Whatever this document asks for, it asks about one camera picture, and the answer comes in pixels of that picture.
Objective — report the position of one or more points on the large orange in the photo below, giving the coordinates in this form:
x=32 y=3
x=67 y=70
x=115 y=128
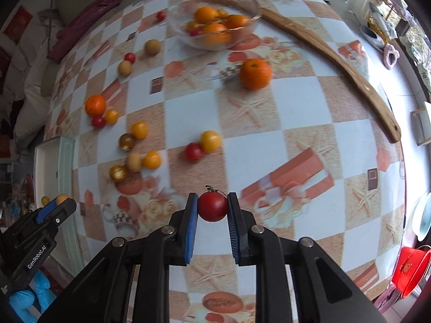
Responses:
x=255 y=73

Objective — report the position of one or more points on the brown cherry tomato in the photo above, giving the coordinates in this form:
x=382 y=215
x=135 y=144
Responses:
x=118 y=173
x=127 y=141

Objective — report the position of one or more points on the checkered printed tablecloth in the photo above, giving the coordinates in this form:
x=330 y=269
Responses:
x=303 y=114

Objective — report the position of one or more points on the clear glass bowl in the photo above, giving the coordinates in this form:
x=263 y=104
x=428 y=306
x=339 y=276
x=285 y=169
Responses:
x=232 y=42

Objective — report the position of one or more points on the red cherry tomato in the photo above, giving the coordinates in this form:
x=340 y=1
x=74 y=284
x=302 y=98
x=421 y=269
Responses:
x=194 y=33
x=129 y=58
x=193 y=152
x=98 y=121
x=161 y=15

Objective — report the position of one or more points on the large red tomato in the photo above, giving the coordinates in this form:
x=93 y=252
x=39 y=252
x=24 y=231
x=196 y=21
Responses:
x=212 y=207

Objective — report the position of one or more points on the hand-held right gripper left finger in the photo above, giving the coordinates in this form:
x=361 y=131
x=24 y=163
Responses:
x=191 y=232

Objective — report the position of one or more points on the white basin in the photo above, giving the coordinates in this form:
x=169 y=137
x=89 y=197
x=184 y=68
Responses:
x=423 y=218

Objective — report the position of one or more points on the maroon cloth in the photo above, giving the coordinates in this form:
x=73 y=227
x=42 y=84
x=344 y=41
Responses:
x=84 y=20

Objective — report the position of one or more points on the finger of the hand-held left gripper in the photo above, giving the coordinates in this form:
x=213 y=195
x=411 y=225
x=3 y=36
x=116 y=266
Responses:
x=50 y=210

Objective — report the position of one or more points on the pink slippers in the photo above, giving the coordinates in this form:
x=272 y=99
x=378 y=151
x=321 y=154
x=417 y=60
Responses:
x=390 y=56

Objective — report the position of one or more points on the long wooden stick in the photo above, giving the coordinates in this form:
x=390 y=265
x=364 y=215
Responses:
x=336 y=55

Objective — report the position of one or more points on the person's left hand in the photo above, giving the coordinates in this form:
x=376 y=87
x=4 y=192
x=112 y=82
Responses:
x=25 y=302

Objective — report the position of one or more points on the yellow cherry tomato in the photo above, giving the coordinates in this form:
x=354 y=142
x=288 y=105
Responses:
x=44 y=200
x=152 y=159
x=62 y=199
x=111 y=116
x=210 y=141
x=139 y=130

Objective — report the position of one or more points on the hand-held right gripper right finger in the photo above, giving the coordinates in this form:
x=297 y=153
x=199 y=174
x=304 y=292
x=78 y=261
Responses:
x=233 y=232

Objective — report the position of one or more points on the red plastic bucket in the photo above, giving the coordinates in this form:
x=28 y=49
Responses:
x=412 y=269

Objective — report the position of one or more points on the small orange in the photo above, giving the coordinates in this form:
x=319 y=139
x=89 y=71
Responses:
x=95 y=105

